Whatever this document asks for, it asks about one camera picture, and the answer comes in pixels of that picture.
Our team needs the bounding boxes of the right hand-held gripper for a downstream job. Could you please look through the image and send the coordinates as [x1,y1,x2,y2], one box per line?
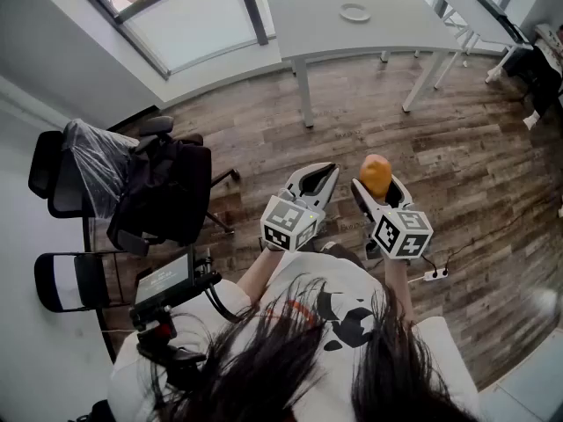
[350,174,435,262]

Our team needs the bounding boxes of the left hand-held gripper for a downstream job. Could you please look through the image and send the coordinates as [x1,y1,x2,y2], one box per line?
[260,162,341,253]

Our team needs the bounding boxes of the brown potato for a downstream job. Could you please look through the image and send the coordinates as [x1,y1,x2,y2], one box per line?
[359,153,393,200]

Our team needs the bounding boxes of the white plate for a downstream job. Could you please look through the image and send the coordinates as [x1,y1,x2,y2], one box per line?
[339,2,372,23]

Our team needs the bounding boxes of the person's right forearm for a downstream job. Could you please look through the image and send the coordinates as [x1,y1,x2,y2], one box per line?
[384,257,417,325]

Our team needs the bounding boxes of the person's left forearm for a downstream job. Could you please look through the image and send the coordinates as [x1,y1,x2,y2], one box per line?
[237,246,288,303]

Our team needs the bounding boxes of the person's black trousers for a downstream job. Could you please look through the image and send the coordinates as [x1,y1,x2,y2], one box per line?
[318,240,369,273]

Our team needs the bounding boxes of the person's white printed shirt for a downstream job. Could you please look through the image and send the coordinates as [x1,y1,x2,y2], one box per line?
[107,251,481,422]

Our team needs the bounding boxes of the black jacket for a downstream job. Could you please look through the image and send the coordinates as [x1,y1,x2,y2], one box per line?
[106,136,214,251]

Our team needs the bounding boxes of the large white table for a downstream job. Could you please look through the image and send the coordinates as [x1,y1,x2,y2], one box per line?
[265,0,465,129]

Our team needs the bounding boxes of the small black monitor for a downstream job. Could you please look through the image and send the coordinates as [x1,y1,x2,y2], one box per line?
[133,252,197,308]

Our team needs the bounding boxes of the small white table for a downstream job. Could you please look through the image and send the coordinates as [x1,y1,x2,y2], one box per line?
[427,0,536,91]

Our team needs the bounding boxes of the black framed window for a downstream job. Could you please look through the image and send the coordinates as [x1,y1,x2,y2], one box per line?
[61,0,276,81]

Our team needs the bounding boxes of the clear plastic wrap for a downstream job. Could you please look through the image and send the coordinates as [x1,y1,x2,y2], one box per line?
[61,118,140,219]

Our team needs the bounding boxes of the long black box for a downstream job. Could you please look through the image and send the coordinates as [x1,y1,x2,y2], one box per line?
[475,0,531,45]

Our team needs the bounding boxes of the light grey table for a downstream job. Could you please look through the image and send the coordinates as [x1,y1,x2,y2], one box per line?
[478,353,563,422]

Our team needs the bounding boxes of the black folding chair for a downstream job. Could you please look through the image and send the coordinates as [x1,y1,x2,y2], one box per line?
[33,250,134,314]

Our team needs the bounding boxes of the black office chair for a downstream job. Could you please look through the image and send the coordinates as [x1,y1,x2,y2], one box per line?
[27,115,241,259]

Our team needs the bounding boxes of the black power cable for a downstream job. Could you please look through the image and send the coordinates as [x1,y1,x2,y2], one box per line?
[420,208,543,273]

